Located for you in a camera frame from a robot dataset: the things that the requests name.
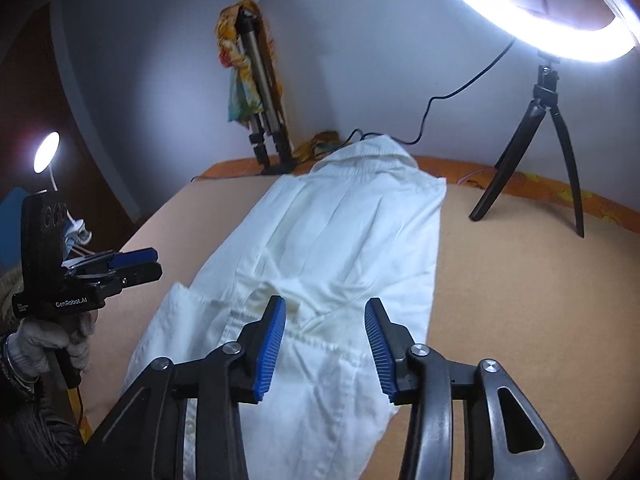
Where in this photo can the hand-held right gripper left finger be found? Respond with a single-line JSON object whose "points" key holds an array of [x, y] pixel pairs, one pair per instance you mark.
{"points": [[265, 355]]}

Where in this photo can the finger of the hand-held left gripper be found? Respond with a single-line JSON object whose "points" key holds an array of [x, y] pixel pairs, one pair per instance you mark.
{"points": [[132, 257], [142, 274]]}

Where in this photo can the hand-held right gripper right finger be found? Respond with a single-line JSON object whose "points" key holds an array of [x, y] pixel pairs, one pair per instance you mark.
{"points": [[380, 355]]}

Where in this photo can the white shirt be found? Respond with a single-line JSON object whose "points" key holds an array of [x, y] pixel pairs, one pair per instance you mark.
{"points": [[340, 240]]}

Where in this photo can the person's left forearm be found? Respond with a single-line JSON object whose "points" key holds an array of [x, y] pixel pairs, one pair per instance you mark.
{"points": [[30, 435]]}

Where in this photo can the person's left hand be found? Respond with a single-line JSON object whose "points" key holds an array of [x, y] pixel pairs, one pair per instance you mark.
{"points": [[30, 340]]}

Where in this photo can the white power adapter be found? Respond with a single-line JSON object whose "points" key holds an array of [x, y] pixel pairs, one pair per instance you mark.
{"points": [[75, 230]]}

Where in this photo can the blue panel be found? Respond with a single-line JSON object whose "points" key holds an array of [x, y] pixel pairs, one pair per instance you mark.
{"points": [[10, 230]]}

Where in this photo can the small white desk lamp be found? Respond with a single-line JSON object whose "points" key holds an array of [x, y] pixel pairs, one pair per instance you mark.
{"points": [[47, 152]]}

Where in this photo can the colourful patterned cloth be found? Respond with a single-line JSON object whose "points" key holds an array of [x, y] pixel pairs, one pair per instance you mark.
{"points": [[235, 60]]}

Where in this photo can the folded silver tripod stand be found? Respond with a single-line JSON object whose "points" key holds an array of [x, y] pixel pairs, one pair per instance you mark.
{"points": [[260, 75]]}

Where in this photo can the orange patterned bedsheet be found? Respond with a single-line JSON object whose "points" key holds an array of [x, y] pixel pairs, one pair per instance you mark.
{"points": [[600, 205]]}

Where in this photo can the black mini tripod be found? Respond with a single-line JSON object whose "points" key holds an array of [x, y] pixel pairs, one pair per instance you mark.
{"points": [[545, 95]]}

